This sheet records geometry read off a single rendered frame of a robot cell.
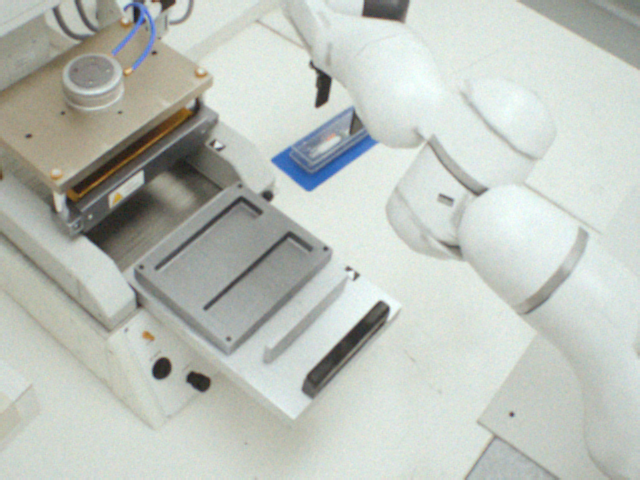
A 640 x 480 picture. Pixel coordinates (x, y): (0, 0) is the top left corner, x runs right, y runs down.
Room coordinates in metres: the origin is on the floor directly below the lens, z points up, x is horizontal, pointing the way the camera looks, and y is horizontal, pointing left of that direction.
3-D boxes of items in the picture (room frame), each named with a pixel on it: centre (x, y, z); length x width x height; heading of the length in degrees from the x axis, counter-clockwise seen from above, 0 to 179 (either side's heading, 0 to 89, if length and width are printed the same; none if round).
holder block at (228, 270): (0.64, 0.08, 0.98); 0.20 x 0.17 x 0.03; 149
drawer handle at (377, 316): (0.54, -0.07, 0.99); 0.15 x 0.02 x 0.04; 149
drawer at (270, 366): (0.61, 0.04, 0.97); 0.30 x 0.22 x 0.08; 59
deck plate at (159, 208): (0.79, 0.34, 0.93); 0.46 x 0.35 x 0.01; 59
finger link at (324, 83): (1.12, 0.02, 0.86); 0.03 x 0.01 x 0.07; 144
